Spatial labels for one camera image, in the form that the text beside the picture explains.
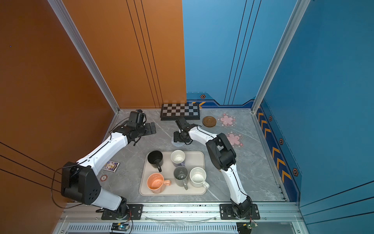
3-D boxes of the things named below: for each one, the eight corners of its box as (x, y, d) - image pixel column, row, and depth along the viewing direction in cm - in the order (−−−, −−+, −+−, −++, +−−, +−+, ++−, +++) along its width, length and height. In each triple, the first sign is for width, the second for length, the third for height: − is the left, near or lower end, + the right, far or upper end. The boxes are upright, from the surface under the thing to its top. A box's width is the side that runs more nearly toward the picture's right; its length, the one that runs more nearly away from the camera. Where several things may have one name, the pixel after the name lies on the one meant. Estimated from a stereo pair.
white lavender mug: (170, 166, 91) (168, 160, 84) (174, 154, 96) (173, 148, 89) (183, 169, 89) (182, 163, 83) (186, 157, 94) (186, 151, 88)
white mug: (189, 190, 81) (189, 185, 74) (189, 172, 88) (189, 166, 81) (207, 190, 81) (209, 185, 74) (206, 172, 88) (208, 166, 81)
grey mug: (174, 191, 80) (172, 185, 72) (175, 172, 87) (174, 165, 79) (188, 191, 80) (188, 185, 72) (188, 172, 87) (188, 165, 79)
